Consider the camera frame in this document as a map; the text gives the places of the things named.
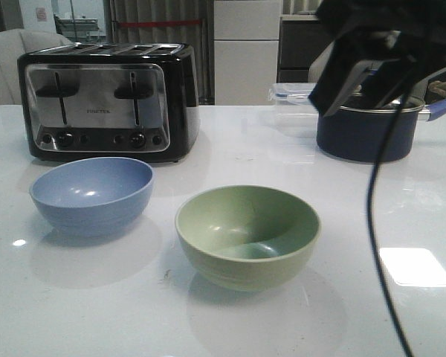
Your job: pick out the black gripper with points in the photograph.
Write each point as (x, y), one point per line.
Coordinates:
(374, 20)

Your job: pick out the green bowl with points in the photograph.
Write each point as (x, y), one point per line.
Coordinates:
(247, 238)

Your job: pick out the blue bowl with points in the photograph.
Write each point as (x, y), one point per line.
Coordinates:
(94, 196)

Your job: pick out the grey chair right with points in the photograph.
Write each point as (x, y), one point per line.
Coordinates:
(317, 67)

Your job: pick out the grey chair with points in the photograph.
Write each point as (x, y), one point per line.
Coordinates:
(317, 67)
(13, 44)

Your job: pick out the dark blue saucepan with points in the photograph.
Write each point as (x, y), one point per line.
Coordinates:
(356, 134)

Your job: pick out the dark wood counter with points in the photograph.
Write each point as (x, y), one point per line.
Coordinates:
(302, 39)

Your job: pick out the clear plastic food container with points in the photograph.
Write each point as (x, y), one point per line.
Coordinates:
(294, 114)

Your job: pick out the white cabinet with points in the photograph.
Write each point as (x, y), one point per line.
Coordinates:
(246, 42)

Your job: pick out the black chrome four-slot toaster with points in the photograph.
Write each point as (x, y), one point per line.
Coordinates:
(91, 100)

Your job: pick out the grey chair left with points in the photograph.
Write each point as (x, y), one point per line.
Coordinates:
(13, 44)

